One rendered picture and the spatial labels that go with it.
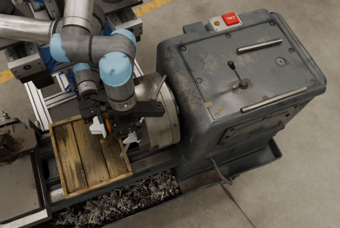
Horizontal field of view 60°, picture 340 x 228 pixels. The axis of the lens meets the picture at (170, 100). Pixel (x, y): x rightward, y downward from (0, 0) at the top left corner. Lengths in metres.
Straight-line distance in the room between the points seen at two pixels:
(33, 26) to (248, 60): 0.81
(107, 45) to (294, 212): 1.99
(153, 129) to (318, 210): 1.71
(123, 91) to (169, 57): 0.50
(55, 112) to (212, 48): 1.42
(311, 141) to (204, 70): 1.68
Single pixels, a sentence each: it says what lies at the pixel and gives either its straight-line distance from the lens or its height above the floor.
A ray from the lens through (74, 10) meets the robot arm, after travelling 0.86.
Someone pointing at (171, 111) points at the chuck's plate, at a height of 1.21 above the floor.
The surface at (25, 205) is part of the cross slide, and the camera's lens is 1.35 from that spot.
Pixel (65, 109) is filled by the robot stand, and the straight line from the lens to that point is 2.32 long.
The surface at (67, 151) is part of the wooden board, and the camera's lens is 1.45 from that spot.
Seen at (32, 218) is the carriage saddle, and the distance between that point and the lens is 1.38.
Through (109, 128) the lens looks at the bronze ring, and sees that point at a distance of 1.21.
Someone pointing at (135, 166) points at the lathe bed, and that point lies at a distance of 1.41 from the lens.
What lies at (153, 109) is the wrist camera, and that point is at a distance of 0.87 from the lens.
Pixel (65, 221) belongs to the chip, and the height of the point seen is 0.55.
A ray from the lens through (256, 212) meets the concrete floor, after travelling 2.36.
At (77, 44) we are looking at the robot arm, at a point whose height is 1.60.
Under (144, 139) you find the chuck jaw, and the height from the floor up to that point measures 1.10.
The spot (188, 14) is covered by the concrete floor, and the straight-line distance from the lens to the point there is 3.10.
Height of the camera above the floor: 2.22
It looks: 62 degrees down
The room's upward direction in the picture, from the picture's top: 8 degrees clockwise
